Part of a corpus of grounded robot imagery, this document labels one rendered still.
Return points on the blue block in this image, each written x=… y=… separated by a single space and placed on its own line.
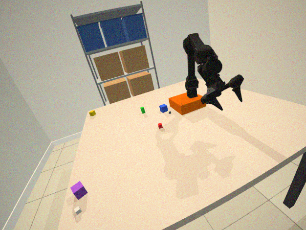
x=163 y=108

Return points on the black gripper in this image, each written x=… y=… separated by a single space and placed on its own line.
x=234 y=83

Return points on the purple block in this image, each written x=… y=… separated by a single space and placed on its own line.
x=78 y=190

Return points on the small yellow block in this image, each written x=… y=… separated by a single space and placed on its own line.
x=92 y=113

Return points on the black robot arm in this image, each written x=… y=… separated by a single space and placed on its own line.
x=209 y=66

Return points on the small white cube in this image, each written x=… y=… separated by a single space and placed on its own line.
x=77 y=210

